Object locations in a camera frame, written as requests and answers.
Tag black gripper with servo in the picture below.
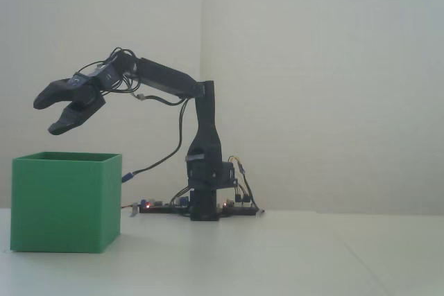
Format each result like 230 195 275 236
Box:
33 69 107 136

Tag green open plastic bin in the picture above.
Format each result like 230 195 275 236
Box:
10 151 123 254

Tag blue circuit board red LED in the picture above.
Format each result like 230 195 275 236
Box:
139 198 190 209

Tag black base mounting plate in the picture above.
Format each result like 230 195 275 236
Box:
138 204 258 216

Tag circuit board with white connectors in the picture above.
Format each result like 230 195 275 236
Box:
221 195 257 209

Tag yellow orange jumper wires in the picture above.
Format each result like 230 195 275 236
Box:
228 153 259 207

